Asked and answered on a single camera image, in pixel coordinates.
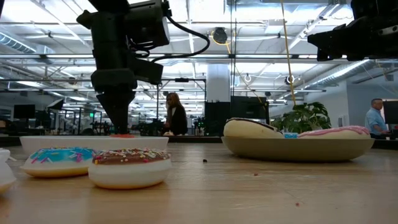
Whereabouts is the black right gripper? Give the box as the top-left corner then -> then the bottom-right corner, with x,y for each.
307,15 -> 398,62

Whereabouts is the round white plate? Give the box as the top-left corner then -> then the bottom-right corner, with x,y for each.
19,136 -> 170,156

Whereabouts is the small white-iced donut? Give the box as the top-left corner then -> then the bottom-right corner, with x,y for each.
0,148 -> 17,194

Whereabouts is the black ceiling cable reel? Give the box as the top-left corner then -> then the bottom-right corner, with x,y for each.
212,27 -> 229,45

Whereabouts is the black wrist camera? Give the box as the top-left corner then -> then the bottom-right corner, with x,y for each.
132,57 -> 165,85
351,0 -> 398,19

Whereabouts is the black aluminium table frame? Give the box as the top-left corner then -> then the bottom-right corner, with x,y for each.
0,135 -> 398,150

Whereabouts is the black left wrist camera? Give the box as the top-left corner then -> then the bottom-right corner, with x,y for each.
132,57 -> 165,85

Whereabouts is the green potted plant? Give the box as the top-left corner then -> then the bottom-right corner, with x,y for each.
269,101 -> 333,135

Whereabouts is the large pink-iced donut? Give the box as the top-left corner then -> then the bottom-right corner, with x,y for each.
297,125 -> 371,140

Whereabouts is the black background rig frame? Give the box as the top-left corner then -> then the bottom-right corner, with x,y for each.
156,77 -> 207,136

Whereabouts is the black computer monitor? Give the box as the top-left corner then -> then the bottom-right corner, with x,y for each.
12,104 -> 36,121
382,100 -> 398,125

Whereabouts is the black left camera cable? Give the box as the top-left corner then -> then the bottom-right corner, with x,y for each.
149,6 -> 211,63

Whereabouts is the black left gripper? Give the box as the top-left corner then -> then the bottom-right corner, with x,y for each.
90,12 -> 137,134

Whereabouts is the black hanging cable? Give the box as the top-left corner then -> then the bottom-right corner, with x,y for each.
229,0 -> 237,97

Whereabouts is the grey-beige shallow bowl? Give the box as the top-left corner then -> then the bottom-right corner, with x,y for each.
221,136 -> 376,163

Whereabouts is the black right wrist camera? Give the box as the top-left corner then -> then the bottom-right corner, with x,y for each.
351,0 -> 398,19

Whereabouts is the small chocolate sprinkle donut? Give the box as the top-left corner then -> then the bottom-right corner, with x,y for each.
88,147 -> 173,190

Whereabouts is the large chocolate-iced donut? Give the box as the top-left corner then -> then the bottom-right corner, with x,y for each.
223,117 -> 284,139

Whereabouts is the small blue-iced sprinkle donut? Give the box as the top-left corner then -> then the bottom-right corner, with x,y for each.
20,147 -> 97,179

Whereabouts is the yellow cable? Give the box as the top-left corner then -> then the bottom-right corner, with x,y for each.
279,0 -> 297,106

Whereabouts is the white square pillar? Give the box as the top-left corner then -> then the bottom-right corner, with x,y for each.
206,63 -> 231,103

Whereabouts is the person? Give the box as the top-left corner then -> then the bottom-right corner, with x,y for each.
364,98 -> 392,140
164,92 -> 189,136

